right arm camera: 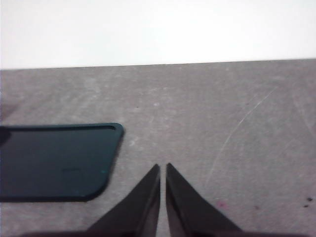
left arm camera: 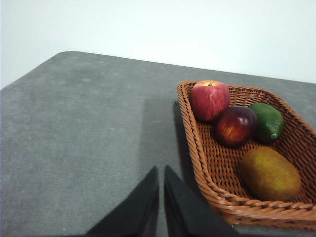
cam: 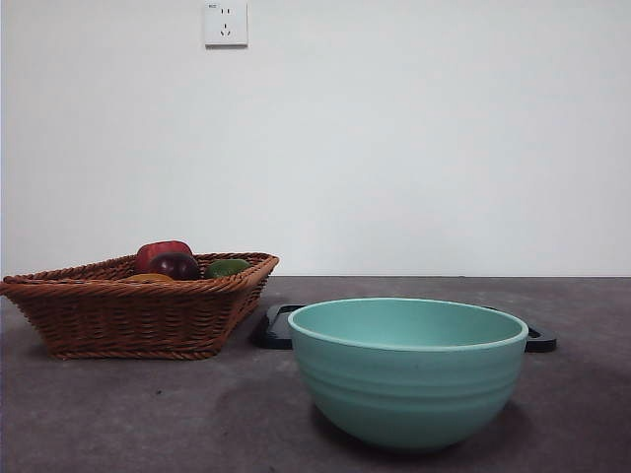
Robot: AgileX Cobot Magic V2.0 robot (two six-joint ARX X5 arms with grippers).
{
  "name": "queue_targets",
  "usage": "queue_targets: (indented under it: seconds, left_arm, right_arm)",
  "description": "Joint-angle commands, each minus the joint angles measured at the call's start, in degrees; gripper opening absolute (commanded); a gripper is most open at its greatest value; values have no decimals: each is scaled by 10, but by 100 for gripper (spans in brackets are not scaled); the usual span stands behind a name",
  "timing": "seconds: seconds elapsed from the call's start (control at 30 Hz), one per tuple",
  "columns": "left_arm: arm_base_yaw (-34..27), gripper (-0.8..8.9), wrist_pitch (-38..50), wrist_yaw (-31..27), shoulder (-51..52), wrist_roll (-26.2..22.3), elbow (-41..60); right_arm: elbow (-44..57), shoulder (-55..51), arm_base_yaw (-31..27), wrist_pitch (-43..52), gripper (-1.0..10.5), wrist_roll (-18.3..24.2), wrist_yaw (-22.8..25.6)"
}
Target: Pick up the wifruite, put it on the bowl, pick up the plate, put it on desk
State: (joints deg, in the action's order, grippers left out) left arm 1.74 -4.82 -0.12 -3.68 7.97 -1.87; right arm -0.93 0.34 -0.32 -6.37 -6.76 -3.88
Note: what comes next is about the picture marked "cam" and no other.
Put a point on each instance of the black rectangular tray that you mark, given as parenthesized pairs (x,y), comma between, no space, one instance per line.
(276,330)

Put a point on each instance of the dark purple round fruit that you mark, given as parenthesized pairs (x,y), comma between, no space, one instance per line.
(173,266)

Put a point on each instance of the green fruit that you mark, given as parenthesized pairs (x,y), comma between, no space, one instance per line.
(224,268)

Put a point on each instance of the brown wicker basket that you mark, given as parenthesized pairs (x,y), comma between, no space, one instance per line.
(123,320)

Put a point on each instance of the teal ribbed bowl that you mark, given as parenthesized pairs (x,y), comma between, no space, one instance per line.
(409,384)

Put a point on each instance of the red bell pepper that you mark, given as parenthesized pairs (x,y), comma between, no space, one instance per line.
(158,249)

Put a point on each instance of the white wall power socket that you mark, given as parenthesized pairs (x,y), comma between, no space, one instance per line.
(226,24)

